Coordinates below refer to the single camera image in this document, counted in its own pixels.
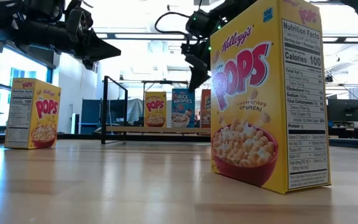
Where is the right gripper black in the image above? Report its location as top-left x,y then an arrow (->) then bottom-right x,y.
181,39 -> 211,93

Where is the yellow Corn Pops cereal box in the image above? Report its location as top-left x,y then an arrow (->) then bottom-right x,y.
4,77 -> 62,150
144,91 -> 168,128
209,0 -> 333,195

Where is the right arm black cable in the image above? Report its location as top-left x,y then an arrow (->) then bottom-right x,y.
154,11 -> 195,44

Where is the blue Rice Krispies cereal box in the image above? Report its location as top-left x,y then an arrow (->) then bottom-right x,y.
171,88 -> 196,129

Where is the black computer monitor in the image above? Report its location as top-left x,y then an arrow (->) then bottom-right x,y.
327,99 -> 358,123

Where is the wooden shelf with black frame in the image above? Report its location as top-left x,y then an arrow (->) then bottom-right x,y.
100,75 -> 212,145

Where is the large room window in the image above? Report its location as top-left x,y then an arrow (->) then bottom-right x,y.
0,46 -> 48,131

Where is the blue room partition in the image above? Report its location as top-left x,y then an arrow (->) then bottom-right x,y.
80,99 -> 102,126

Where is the orange Mini-Wheats cereal box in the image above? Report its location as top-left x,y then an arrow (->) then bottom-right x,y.
200,89 -> 212,129

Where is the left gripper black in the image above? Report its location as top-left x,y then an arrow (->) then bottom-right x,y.
65,6 -> 122,71

